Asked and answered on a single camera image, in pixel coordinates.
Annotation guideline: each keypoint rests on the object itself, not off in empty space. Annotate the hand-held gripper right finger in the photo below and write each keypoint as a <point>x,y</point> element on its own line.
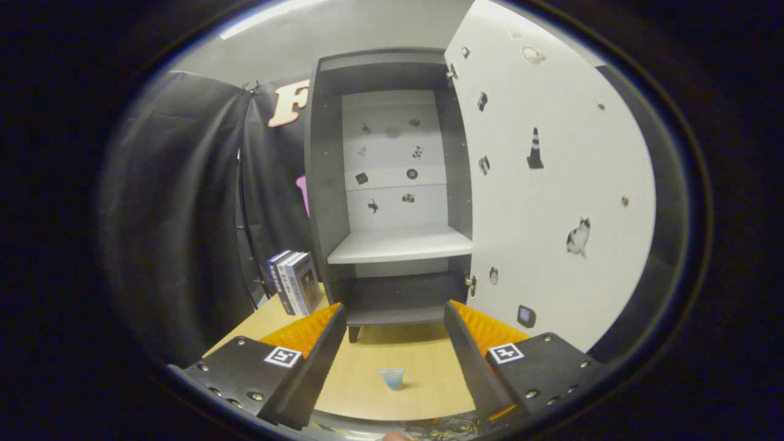
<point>478,373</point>

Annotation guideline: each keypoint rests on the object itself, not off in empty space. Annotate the white cabinet shelf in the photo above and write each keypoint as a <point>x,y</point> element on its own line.
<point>398,245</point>

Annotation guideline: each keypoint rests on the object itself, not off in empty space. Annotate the dark grey cabinet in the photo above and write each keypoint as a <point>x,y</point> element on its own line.
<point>321,184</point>

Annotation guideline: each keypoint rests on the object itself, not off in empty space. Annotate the blue gradient tube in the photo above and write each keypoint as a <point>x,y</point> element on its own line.
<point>392,378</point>

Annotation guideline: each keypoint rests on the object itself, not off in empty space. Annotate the grey cover book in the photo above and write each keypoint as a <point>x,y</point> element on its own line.
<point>304,285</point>

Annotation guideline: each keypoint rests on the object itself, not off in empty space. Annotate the metal door hinge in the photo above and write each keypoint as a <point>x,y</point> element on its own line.
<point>471,284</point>
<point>452,73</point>

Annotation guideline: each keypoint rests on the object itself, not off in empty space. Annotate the black backdrop cloth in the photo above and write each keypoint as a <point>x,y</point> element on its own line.
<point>177,214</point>

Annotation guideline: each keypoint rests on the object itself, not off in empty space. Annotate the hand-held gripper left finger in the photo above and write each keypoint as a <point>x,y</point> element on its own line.
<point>313,380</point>

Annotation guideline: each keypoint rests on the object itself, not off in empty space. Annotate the white spine book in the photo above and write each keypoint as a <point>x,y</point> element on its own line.
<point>286,288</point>

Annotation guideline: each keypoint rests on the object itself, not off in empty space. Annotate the white cabinet door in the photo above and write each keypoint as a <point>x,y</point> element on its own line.
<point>551,245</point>

